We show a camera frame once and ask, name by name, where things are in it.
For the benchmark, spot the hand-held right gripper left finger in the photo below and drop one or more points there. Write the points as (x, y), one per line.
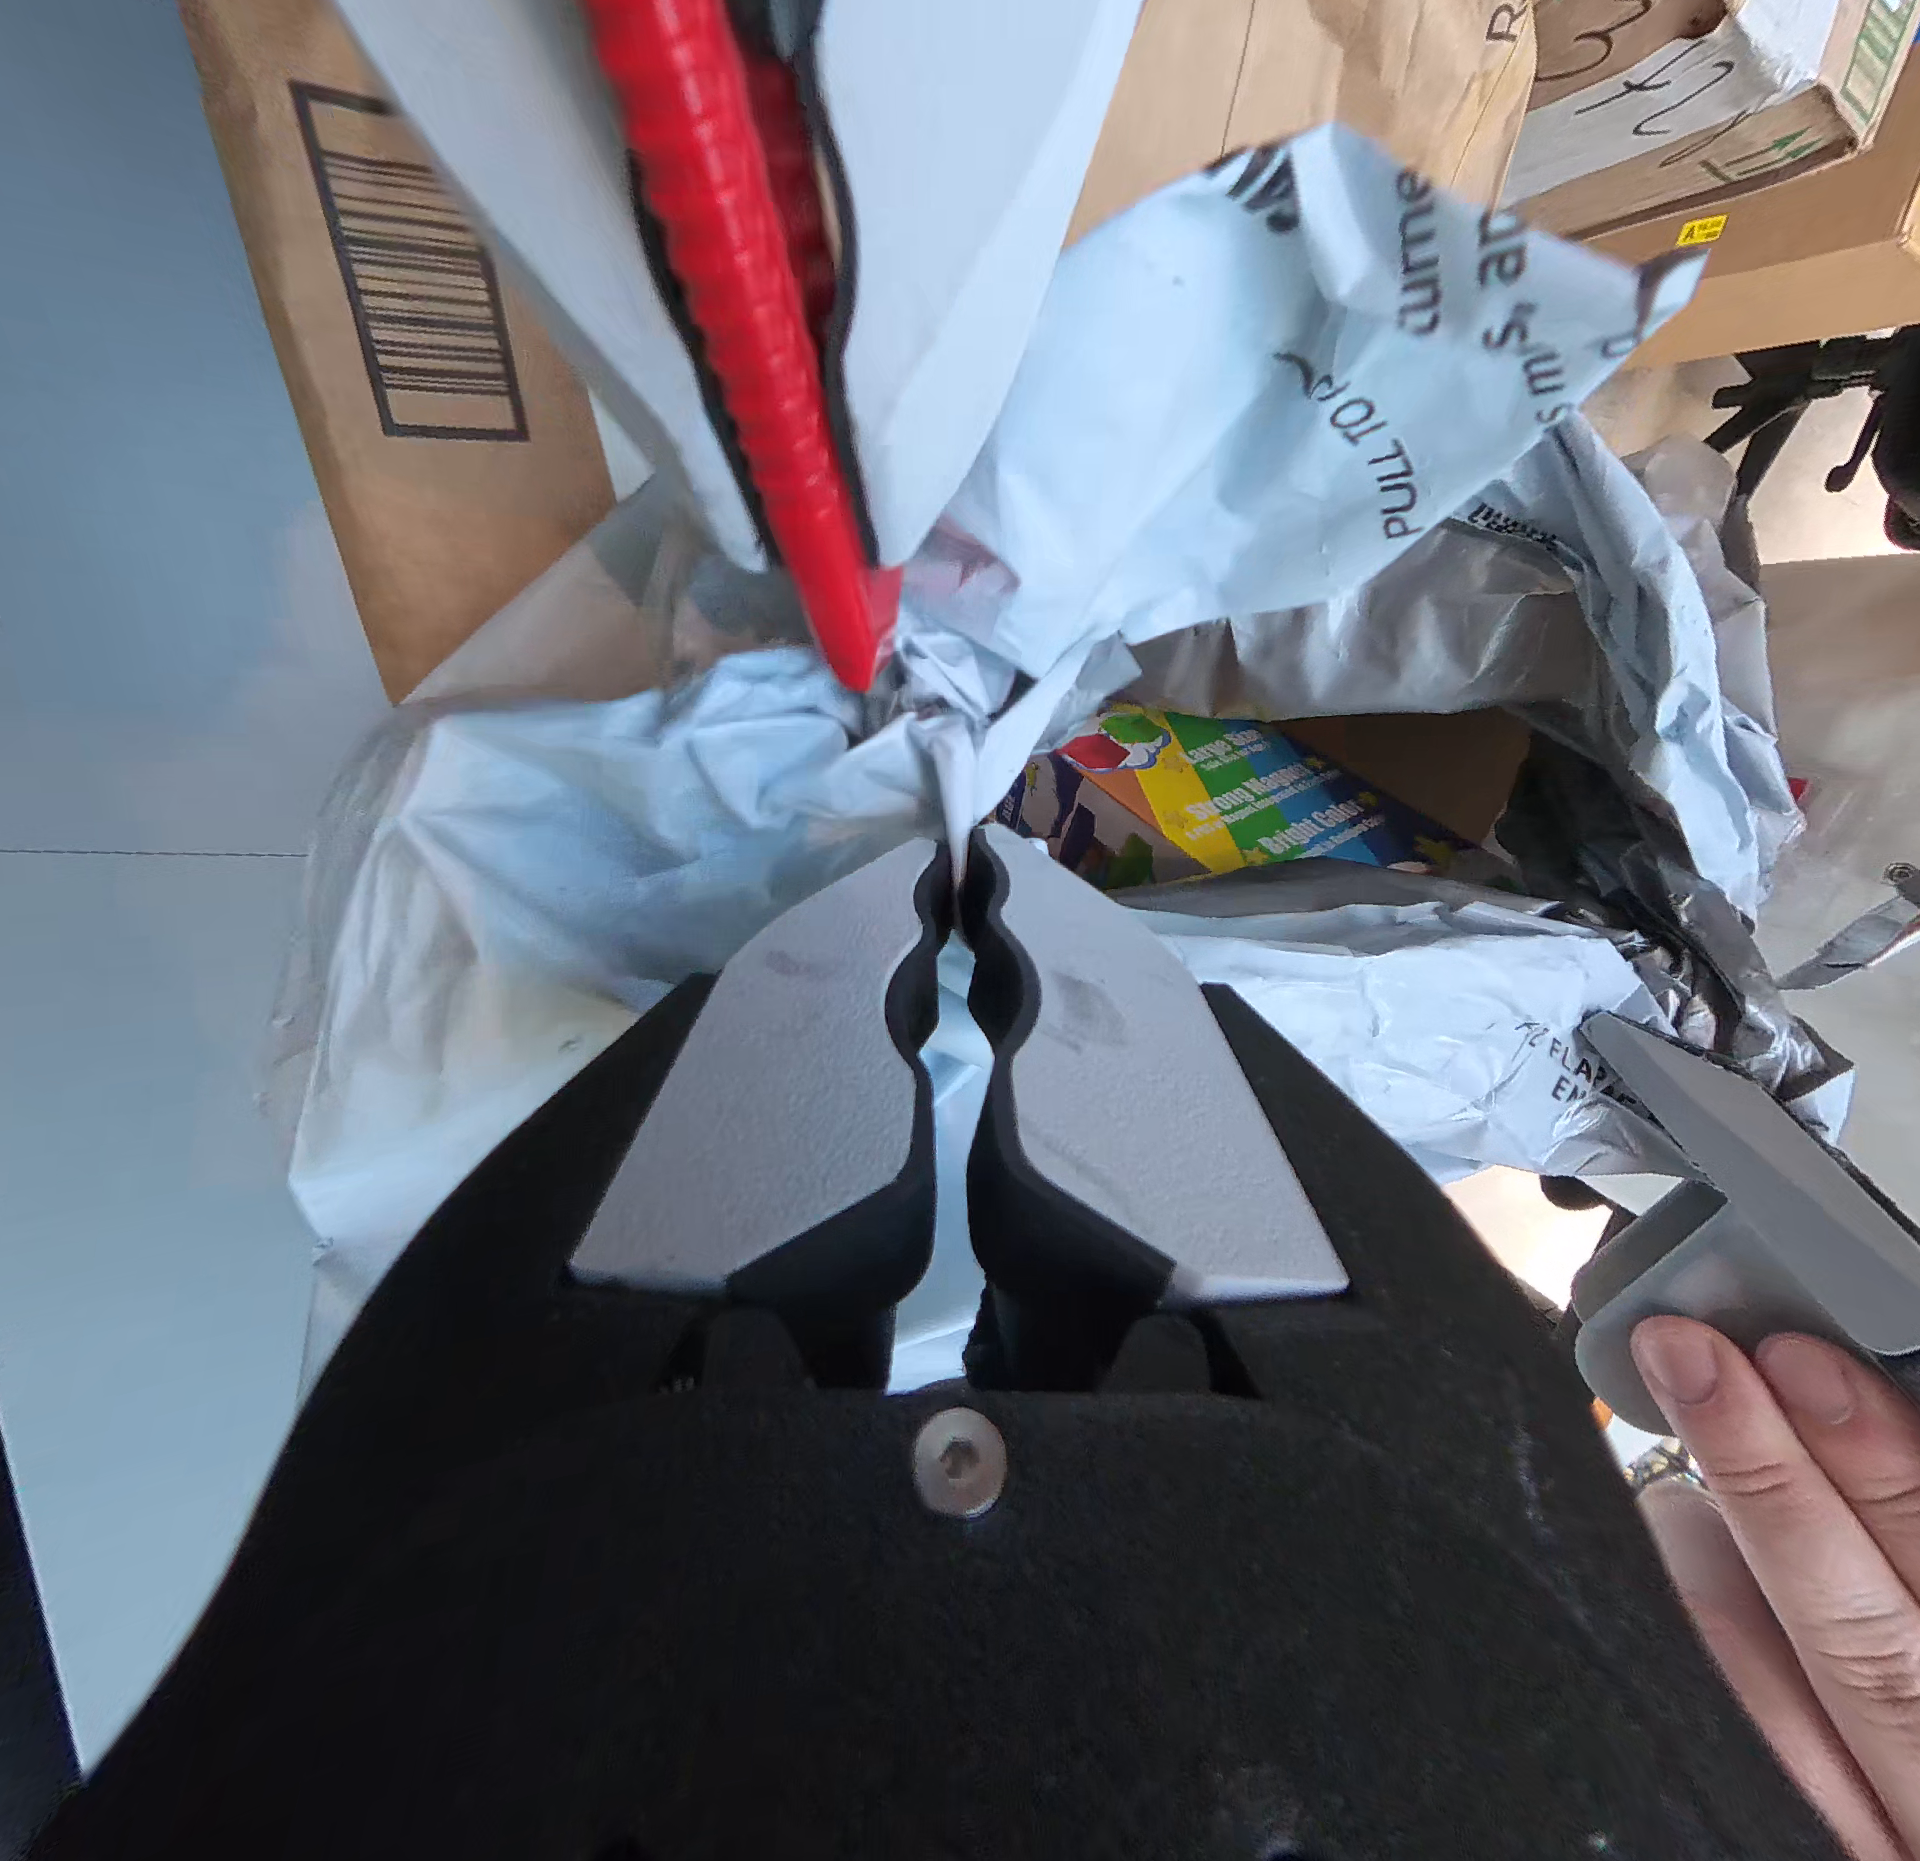
(766, 1111)

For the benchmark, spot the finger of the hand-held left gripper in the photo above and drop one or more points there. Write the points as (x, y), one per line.
(960, 165)
(479, 91)

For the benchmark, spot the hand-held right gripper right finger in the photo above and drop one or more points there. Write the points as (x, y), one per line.
(1140, 1127)

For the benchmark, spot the white grey plastic mailer bag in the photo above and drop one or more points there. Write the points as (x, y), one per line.
(1201, 438)

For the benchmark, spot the colourful striped box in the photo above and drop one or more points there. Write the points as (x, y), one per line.
(1246, 811)

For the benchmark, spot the brown paper bag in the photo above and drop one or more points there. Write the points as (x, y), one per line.
(1320, 46)

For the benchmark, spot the cardboard box with barcode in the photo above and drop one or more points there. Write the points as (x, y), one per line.
(495, 543)

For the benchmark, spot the small brown cardboard box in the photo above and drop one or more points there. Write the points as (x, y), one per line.
(1424, 767)

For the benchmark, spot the white-topped handwritten cardboard box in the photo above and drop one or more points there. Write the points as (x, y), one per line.
(1771, 91)

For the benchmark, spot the black office chair base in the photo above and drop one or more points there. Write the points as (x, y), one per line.
(1902, 467)

